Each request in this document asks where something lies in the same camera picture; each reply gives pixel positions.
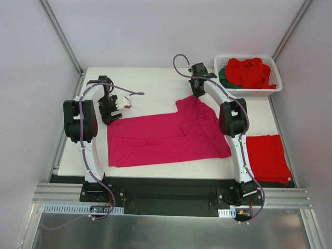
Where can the aluminium frame rail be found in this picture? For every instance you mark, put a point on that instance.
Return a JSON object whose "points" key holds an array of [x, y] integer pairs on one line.
{"points": [[273, 198]]}

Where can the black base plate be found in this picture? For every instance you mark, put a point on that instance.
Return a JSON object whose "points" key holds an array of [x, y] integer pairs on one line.
{"points": [[167, 196]]}

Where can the red crumpled t shirt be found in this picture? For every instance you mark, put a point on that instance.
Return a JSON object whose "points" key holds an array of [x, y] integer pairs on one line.
{"points": [[249, 74]]}

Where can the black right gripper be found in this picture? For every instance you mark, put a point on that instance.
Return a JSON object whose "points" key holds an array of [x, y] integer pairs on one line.
{"points": [[196, 91]]}

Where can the white plastic laundry basket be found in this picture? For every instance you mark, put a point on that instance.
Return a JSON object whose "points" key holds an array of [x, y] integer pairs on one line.
{"points": [[222, 61]]}

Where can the folded red t shirt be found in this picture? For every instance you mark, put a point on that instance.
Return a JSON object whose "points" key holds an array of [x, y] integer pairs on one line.
{"points": [[267, 159]]}

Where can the pink t shirt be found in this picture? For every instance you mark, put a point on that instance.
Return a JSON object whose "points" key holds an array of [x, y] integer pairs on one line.
{"points": [[191, 133]]}

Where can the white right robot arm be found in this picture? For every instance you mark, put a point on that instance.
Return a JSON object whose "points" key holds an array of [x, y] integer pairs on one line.
{"points": [[233, 124]]}

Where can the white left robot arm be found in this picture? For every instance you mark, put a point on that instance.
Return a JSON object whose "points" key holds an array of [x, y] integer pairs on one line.
{"points": [[81, 126]]}

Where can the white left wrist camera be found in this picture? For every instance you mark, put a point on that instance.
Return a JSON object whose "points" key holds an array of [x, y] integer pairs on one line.
{"points": [[126, 102]]}

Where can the green t shirt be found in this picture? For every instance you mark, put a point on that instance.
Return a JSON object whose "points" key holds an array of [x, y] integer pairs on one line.
{"points": [[223, 80]]}

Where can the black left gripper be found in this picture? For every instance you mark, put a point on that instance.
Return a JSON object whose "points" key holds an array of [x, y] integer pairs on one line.
{"points": [[111, 114]]}

